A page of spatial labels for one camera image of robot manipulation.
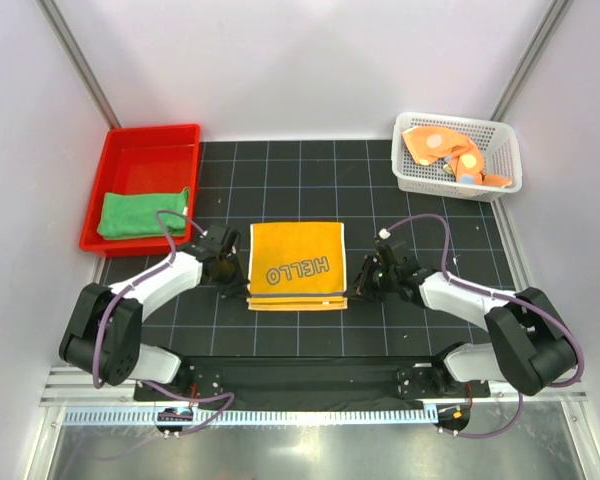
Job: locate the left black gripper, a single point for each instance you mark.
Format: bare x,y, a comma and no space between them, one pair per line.
238,287

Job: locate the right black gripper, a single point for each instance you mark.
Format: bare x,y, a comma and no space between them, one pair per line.
367,293

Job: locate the blue yellow patterned towel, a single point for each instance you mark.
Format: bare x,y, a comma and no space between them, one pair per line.
297,267

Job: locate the green microfiber towel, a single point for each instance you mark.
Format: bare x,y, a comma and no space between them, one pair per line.
134,216

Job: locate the orange towel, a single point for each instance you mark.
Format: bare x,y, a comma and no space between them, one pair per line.
463,159

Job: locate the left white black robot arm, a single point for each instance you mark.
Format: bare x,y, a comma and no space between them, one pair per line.
103,336

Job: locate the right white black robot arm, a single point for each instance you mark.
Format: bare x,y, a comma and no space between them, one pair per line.
528,346

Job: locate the black grid mat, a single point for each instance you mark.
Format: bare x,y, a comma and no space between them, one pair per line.
242,183

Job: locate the red plastic tray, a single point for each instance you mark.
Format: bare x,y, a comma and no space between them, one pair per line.
147,160

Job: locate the white perforated plastic basket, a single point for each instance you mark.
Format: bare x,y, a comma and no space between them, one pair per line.
496,142

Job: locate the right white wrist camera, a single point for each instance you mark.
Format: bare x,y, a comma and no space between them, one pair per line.
384,234

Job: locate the slotted grey cable duct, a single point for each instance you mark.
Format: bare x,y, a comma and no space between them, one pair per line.
184,418

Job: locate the aluminium frame rail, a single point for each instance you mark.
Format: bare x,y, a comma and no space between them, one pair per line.
70,386

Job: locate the right aluminium corner post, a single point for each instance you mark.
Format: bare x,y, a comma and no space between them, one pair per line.
534,51

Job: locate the aluminium corner post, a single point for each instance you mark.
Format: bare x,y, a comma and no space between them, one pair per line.
73,51
534,51

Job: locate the left aluminium corner post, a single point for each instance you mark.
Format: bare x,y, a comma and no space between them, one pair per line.
73,51

